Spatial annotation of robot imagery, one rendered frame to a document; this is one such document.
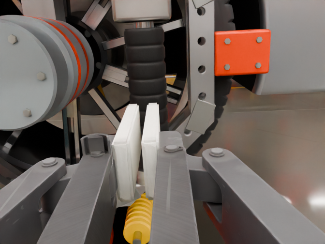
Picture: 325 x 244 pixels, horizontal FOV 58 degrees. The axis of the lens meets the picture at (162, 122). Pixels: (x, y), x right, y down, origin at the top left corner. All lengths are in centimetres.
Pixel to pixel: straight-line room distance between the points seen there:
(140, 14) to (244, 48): 27
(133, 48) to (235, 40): 26
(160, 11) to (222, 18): 32
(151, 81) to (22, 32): 17
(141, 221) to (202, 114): 25
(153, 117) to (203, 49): 33
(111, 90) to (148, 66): 51
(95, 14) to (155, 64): 35
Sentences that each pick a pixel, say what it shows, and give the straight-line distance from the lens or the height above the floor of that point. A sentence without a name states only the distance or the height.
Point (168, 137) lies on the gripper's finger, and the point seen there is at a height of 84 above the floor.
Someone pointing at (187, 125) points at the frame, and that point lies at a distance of 50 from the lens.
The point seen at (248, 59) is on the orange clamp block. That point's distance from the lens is 50.
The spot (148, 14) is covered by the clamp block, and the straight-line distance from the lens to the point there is 26.
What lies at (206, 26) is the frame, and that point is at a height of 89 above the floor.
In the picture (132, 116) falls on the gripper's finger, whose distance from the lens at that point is 17.
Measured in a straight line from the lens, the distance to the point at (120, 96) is 76.
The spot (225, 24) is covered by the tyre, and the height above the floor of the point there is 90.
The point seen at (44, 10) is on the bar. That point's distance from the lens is 52.
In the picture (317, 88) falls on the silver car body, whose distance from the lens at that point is 73.
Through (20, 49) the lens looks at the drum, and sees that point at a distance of 37.
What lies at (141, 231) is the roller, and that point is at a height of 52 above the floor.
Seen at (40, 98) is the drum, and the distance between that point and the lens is 37.
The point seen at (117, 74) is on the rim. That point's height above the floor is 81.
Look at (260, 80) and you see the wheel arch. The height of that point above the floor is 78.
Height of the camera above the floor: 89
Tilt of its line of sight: 17 degrees down
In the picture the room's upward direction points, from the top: 3 degrees counter-clockwise
